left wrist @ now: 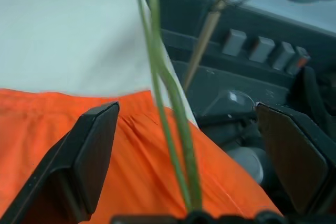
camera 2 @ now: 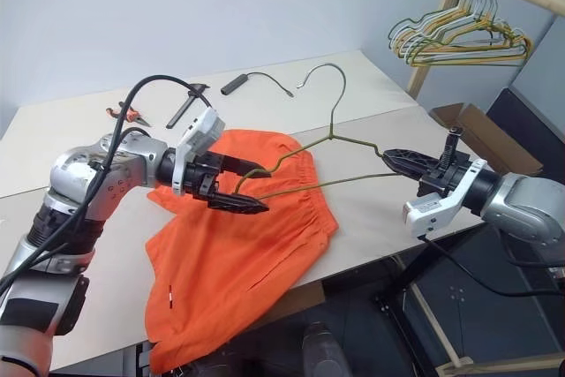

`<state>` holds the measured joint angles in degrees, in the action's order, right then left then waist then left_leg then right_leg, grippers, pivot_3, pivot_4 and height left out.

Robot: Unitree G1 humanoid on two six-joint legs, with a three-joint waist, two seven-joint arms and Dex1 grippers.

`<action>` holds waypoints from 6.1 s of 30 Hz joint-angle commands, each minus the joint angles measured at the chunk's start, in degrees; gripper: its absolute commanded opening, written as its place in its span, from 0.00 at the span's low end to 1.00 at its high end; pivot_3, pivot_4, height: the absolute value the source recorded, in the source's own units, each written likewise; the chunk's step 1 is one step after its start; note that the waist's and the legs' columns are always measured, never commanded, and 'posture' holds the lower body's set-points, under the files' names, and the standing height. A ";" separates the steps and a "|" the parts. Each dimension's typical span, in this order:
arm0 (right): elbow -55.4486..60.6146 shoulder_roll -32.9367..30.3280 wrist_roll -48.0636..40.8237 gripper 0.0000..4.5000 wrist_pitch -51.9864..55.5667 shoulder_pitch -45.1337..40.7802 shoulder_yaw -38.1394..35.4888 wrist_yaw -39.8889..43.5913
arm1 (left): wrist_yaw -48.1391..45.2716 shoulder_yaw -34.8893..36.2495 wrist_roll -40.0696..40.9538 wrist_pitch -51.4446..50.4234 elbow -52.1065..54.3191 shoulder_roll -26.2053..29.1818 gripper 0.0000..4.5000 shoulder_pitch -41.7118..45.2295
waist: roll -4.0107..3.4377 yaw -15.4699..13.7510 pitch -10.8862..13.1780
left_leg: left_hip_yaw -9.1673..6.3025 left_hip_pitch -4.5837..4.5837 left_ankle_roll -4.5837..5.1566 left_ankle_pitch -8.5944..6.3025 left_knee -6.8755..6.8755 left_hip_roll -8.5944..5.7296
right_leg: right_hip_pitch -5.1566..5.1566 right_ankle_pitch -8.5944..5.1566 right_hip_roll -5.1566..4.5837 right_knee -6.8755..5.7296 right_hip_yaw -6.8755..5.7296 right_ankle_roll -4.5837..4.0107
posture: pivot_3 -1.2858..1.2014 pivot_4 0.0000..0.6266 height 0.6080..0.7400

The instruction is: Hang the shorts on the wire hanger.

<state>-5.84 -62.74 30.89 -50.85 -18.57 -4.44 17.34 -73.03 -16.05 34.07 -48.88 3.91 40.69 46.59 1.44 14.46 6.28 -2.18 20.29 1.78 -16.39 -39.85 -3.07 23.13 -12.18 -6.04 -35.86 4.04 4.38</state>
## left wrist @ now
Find green cable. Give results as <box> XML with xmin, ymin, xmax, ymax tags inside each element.
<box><xmin>132</xmin><ymin>0</ymin><xmax>203</xmax><ymax>214</ymax></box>

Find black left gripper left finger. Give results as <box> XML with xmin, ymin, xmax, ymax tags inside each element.
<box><xmin>0</xmin><ymin>101</ymin><xmax>120</xmax><ymax>224</ymax></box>

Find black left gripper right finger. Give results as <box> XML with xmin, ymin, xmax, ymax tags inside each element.
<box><xmin>255</xmin><ymin>104</ymin><xmax>336</xmax><ymax>215</ymax></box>

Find orange shorts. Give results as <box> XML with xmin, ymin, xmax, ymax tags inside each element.
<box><xmin>0</xmin><ymin>89</ymin><xmax>284</xmax><ymax>224</ymax></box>

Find grey round cylinder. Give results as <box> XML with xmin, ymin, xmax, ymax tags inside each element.
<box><xmin>227</xmin><ymin>146</ymin><xmax>265</xmax><ymax>184</ymax></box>

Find thin tan rod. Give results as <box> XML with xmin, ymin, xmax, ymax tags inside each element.
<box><xmin>182</xmin><ymin>0</ymin><xmax>227</xmax><ymax>90</ymax></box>

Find grey block with orange mark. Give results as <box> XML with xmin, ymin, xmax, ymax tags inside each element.
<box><xmin>286</xmin><ymin>46</ymin><xmax>311</xmax><ymax>76</ymax></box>

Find grey rectangular block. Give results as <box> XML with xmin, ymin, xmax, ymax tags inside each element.
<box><xmin>271</xmin><ymin>41</ymin><xmax>296</xmax><ymax>71</ymax></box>
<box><xmin>248</xmin><ymin>36</ymin><xmax>276</xmax><ymax>63</ymax></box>
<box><xmin>222</xmin><ymin>28</ymin><xmax>247</xmax><ymax>57</ymax></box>

